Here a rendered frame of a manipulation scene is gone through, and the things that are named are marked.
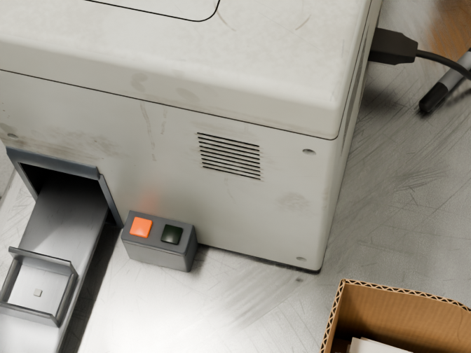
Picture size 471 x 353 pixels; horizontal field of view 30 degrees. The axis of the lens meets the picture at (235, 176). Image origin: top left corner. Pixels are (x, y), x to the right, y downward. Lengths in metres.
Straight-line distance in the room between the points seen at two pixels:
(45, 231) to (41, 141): 0.12
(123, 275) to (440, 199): 0.30
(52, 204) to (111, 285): 0.09
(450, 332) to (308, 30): 0.28
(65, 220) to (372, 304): 0.29
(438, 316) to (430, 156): 0.23
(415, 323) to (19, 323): 0.33
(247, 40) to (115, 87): 0.10
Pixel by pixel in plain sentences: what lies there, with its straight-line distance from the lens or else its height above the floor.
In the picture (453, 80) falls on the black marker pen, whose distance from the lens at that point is 0.90.
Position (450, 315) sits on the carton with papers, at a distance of 0.68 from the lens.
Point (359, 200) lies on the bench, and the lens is 0.84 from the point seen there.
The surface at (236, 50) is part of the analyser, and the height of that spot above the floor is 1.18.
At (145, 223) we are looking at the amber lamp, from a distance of 0.77.
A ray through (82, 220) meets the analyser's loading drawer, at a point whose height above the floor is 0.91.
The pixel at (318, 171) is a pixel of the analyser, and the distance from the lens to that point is 0.62.
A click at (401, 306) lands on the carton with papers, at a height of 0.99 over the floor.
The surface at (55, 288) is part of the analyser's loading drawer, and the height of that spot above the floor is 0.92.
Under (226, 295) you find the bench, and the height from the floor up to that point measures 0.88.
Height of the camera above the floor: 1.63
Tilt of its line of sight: 64 degrees down
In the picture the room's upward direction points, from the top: 6 degrees counter-clockwise
